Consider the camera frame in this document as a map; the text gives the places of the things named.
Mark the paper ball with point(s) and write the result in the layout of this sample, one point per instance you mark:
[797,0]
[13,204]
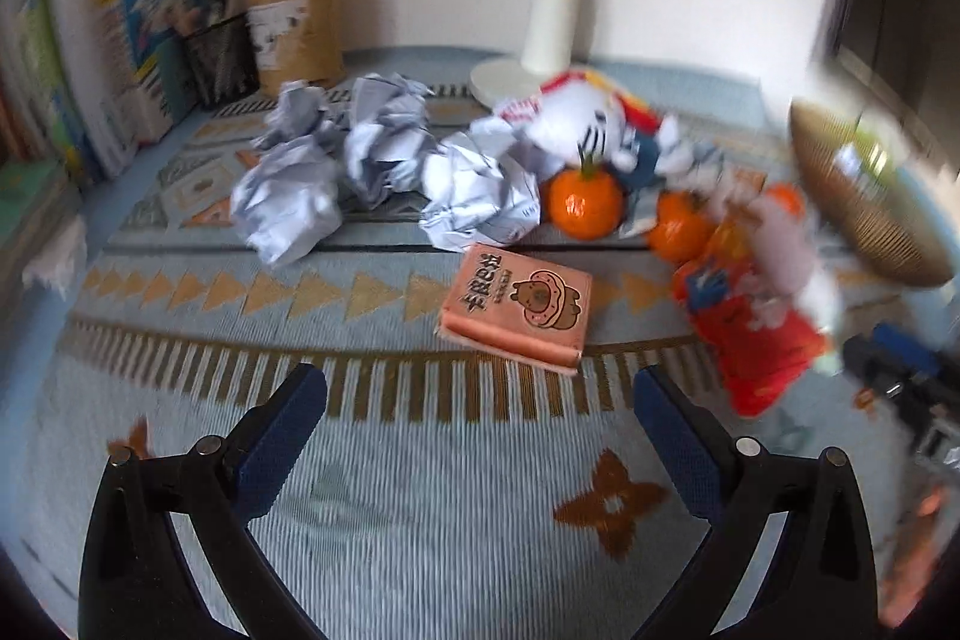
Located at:
[389,138]
[477,192]
[290,200]

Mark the crumpled white tissue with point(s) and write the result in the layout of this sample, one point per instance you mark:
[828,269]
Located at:
[61,261]

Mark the stack of green books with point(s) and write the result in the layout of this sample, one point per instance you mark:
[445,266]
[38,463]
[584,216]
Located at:
[38,200]

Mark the row of upright books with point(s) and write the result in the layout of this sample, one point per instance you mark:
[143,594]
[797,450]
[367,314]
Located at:
[69,65]

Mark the black mesh pen holder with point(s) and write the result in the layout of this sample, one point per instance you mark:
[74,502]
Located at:
[222,61]

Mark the white cat plush toy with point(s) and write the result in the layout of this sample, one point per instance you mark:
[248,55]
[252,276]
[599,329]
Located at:
[581,118]

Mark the white desk lamp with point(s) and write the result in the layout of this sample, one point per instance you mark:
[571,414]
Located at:
[547,51]

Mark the golden oval bowl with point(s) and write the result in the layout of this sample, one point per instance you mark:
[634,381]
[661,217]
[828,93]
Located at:
[851,180]

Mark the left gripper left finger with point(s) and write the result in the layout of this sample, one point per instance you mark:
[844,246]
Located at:
[135,580]

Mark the orange tangerine with stem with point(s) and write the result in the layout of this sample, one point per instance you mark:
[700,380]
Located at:
[585,202]

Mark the red plush toy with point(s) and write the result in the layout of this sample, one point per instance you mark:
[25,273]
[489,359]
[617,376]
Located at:
[761,299]

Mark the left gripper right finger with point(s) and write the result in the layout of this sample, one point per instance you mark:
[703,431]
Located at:
[821,580]

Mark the bamboo pen holder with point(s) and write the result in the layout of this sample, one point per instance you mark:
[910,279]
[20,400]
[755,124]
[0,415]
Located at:
[296,40]

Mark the patterned blue woven mat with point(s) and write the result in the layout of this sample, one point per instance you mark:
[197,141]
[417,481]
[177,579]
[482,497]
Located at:
[444,494]

